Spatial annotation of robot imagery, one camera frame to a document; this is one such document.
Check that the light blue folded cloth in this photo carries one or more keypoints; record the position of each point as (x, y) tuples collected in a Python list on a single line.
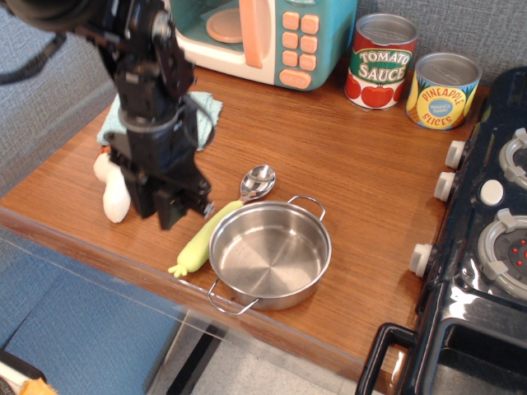
[(209, 110)]

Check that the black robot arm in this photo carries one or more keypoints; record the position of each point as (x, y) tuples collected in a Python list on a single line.
[(136, 41)]

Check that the clear acrylic barrier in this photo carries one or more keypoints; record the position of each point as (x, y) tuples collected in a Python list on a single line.
[(91, 333)]

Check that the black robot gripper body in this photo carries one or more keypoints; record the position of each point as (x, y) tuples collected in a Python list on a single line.
[(164, 148)]

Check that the white plush mushroom toy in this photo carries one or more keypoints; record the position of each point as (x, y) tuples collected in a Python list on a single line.
[(116, 199)]

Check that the pineapple slices can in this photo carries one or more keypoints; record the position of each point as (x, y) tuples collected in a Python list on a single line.
[(442, 91)]

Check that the stainless steel pan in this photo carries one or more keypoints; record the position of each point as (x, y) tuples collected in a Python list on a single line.
[(269, 255)]

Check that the tomato sauce can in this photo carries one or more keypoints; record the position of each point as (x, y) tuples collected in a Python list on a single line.
[(383, 45)]

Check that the black toy stove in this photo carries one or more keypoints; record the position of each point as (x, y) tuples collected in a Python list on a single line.
[(470, 336)]

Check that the teal toy microwave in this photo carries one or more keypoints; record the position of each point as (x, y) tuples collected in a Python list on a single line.
[(291, 44)]

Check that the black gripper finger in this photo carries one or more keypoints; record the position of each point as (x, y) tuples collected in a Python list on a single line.
[(142, 189), (171, 205)]

